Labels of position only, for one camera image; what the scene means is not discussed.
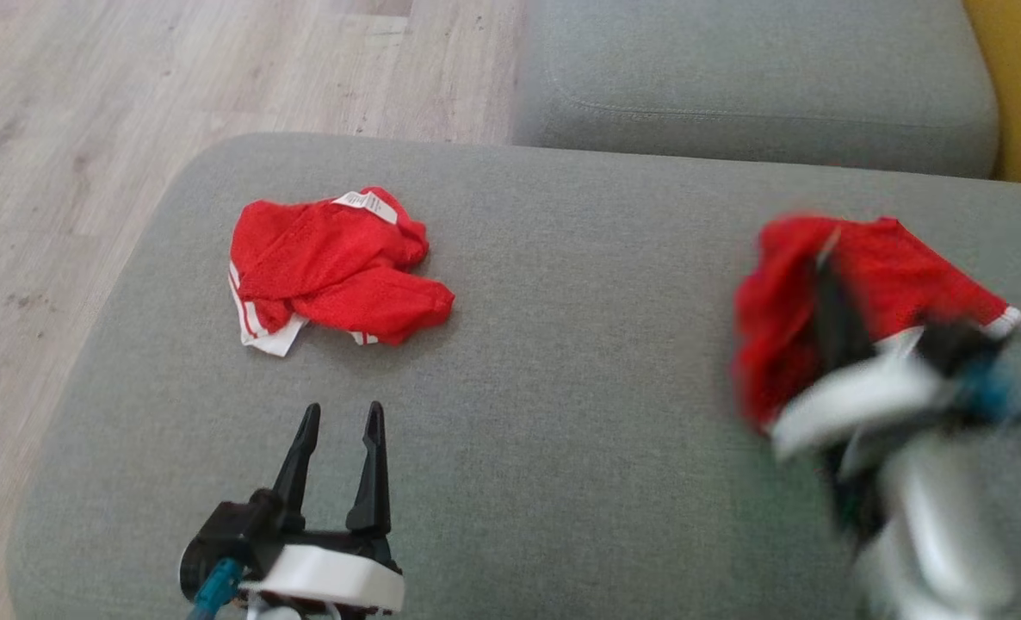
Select left black cable teal connector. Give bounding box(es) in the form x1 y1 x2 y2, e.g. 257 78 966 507
188 558 244 620

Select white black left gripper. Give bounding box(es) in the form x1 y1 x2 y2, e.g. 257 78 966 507
242 400 405 620

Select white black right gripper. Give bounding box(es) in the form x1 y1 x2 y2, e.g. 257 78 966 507
770 250 963 463

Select red shorts with white band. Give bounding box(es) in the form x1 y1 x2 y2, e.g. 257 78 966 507
732 214 1021 431

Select red white basketball jersey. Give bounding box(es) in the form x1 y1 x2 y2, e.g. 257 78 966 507
228 186 456 358

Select large grey sofa seat cushion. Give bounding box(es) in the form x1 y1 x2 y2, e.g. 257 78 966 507
7 132 1021 620

